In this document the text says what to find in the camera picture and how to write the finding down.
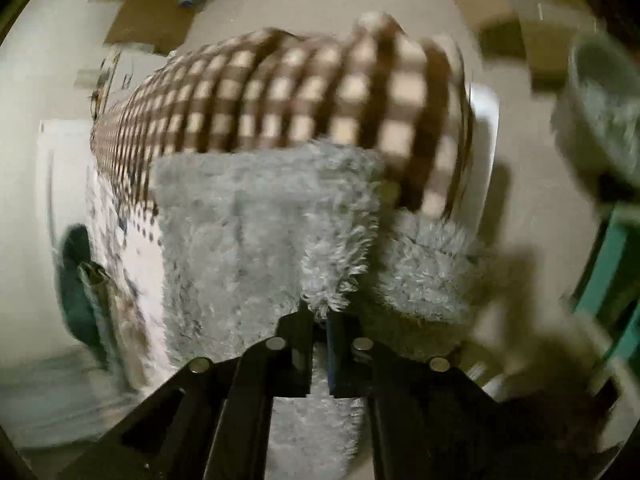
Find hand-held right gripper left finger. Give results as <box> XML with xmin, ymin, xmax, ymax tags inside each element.
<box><xmin>60</xmin><ymin>302</ymin><xmax>314</xmax><ymax>480</ymax></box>

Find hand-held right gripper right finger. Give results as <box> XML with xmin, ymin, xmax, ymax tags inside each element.
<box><xmin>327</xmin><ymin>310</ymin><xmax>608</xmax><ymax>480</ymax></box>

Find grey fluffy blanket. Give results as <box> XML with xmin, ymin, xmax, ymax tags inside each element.
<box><xmin>150</xmin><ymin>140</ymin><xmax>496</xmax><ymax>480</ymax></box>

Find floral bedsheet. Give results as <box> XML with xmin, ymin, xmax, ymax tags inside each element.
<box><xmin>85</xmin><ymin>160</ymin><xmax>168</xmax><ymax>391</ymax></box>

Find folded beige and teal blankets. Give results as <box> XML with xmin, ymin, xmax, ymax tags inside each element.
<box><xmin>57</xmin><ymin>225</ymin><xmax>108</xmax><ymax>366</ymax></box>

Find brown checkered blanket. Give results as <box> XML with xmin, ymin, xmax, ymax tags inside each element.
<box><xmin>90</xmin><ymin>10</ymin><xmax>476</xmax><ymax>221</ymax></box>

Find teal stool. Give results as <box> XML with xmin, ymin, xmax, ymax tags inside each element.
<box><xmin>570</xmin><ymin>205</ymin><xmax>640</xmax><ymax>376</ymax></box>

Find brown cardboard sheet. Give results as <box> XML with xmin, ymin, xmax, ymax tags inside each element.
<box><xmin>105</xmin><ymin>0</ymin><xmax>206</xmax><ymax>56</ymax></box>

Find grey laundry basket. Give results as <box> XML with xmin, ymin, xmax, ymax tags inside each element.
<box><xmin>550</xmin><ymin>35</ymin><xmax>640</xmax><ymax>186</ymax></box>

